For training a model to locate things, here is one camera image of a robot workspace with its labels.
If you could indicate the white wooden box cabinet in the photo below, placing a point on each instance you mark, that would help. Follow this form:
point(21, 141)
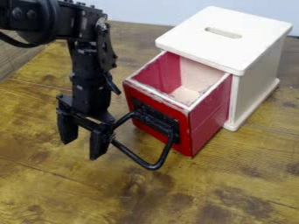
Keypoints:
point(241, 44)

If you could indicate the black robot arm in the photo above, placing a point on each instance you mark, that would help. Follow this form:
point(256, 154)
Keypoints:
point(35, 22)

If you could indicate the black metal drawer handle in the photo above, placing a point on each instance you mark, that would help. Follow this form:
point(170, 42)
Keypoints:
point(158, 122)

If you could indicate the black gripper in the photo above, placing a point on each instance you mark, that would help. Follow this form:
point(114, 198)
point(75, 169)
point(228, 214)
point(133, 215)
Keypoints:
point(85, 108)

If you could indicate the red wooden drawer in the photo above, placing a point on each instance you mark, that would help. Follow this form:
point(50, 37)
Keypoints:
point(188, 91)

